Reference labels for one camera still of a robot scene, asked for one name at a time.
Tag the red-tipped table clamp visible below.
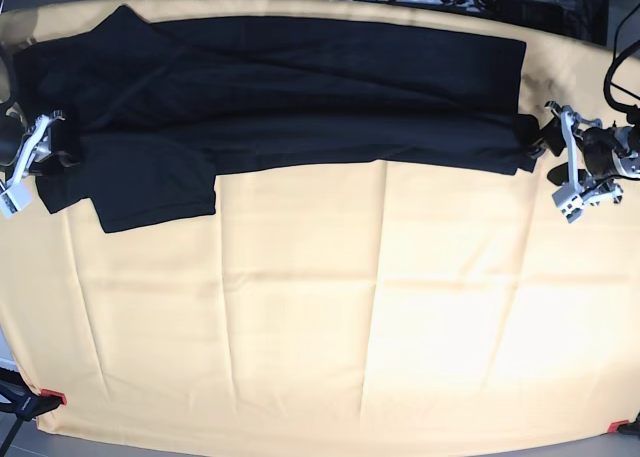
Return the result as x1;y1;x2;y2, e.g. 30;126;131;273
607;414;640;437
1;384;67;422

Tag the yellow table cloth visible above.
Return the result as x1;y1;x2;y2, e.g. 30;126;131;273
0;0;640;452

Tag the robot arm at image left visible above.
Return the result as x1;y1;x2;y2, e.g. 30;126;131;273
1;47;83;188

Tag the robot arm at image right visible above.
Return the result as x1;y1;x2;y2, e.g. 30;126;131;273
531;42;639;223

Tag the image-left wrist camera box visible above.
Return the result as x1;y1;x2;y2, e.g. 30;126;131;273
1;181;32;219

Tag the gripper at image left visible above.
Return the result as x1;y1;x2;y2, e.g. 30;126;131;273
3;111;82;185

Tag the left red-tipped table clamp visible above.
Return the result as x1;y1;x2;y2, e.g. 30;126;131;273
1;384;67;422

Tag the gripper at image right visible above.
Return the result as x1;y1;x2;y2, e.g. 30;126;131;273
528;101;625;205

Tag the black box on table edge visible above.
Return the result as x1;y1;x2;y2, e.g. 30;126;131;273
492;0;565;35

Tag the right red-tipped table clamp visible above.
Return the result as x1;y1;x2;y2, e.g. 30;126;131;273
607;414;640;437

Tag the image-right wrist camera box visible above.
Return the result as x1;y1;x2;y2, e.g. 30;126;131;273
552;182;585;224

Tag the black T-shirt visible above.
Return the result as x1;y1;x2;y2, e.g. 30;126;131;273
13;6;538;233

